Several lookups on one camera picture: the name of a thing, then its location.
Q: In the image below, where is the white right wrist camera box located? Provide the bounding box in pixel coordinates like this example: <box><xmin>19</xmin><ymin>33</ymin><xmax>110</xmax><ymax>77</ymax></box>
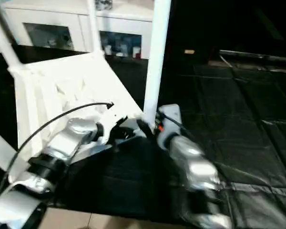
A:
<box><xmin>157</xmin><ymin>104</ymin><xmax>183</xmax><ymax>140</ymax></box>

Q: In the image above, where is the white plastic children's table top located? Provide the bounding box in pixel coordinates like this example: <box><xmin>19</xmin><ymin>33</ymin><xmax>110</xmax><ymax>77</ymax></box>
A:
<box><xmin>9</xmin><ymin>51</ymin><xmax>156</xmax><ymax>184</ymax></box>

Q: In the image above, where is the white glass-door cabinet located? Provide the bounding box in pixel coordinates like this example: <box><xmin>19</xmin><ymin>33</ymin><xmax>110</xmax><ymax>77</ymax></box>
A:
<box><xmin>4</xmin><ymin>0</ymin><xmax>156</xmax><ymax>61</ymax></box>

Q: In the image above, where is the black work mat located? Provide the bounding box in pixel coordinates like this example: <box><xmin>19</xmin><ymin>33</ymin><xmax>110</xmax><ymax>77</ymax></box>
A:
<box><xmin>0</xmin><ymin>43</ymin><xmax>286</xmax><ymax>227</ymax></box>

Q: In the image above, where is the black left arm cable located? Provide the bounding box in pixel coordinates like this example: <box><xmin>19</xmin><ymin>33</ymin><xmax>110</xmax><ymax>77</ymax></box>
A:
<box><xmin>0</xmin><ymin>102</ymin><xmax>116</xmax><ymax>198</ymax></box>

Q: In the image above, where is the dark object on cabinet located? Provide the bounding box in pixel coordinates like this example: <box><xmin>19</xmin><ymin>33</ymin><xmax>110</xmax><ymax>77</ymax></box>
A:
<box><xmin>94</xmin><ymin>0</ymin><xmax>115</xmax><ymax>11</ymax></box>

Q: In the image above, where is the white plastic table leg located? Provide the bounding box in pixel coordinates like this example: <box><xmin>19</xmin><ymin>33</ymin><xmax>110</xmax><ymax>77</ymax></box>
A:
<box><xmin>0</xmin><ymin>125</ymin><xmax>20</xmax><ymax>186</ymax></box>
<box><xmin>0</xmin><ymin>0</ymin><xmax>27</xmax><ymax>73</ymax></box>
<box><xmin>142</xmin><ymin>0</ymin><xmax>173</xmax><ymax>118</ymax></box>
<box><xmin>87</xmin><ymin>0</ymin><xmax>106</xmax><ymax>59</ymax></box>

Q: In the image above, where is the black metal bar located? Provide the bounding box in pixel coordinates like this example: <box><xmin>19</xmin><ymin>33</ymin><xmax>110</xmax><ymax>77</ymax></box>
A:
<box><xmin>219</xmin><ymin>49</ymin><xmax>286</xmax><ymax>63</ymax></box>

